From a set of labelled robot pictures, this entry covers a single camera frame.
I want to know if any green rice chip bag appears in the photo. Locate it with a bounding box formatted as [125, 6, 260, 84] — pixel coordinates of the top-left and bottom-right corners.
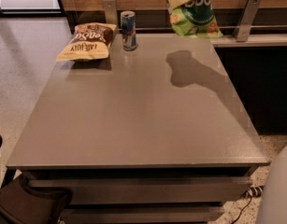
[166, 0, 222, 38]

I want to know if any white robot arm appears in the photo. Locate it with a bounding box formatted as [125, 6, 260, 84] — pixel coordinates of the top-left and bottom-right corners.
[166, 0, 287, 224]

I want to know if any blue silver redbull can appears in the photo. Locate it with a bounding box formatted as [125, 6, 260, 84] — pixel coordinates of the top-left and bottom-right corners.
[121, 10, 136, 51]

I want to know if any yellow brown chip bag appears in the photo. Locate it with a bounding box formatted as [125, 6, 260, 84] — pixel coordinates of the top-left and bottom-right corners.
[56, 22, 117, 62]

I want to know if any white power strip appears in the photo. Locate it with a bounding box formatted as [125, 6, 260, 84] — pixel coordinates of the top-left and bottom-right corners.
[242, 186, 264, 199]

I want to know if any upper grey drawer front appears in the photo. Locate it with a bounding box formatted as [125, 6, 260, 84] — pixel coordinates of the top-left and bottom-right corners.
[29, 176, 251, 204]

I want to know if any grey drawer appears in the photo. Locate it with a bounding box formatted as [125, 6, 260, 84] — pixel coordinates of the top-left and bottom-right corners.
[61, 206, 224, 224]
[29, 176, 251, 204]

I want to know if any lower grey drawer front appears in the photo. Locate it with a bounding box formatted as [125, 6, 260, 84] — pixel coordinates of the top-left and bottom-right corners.
[61, 206, 224, 224]

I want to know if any dark brown chair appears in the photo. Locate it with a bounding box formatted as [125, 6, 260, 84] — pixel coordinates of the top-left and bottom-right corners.
[0, 175, 72, 224]

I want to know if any horizontal metal rail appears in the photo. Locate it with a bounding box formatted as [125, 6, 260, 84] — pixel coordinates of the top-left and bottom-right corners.
[136, 25, 287, 33]

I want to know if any right metal wall bracket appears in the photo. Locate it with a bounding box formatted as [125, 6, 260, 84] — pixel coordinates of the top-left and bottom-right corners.
[233, 0, 262, 42]

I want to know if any metal wall bracket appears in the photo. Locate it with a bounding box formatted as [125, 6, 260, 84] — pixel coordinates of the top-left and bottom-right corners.
[233, 0, 262, 42]
[103, 0, 118, 24]

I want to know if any left metal wall bracket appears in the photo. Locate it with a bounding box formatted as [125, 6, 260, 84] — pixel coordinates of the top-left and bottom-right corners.
[103, 0, 118, 24]

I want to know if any black power cable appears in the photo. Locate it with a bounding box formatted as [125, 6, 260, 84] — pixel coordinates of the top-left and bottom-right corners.
[230, 195, 253, 224]

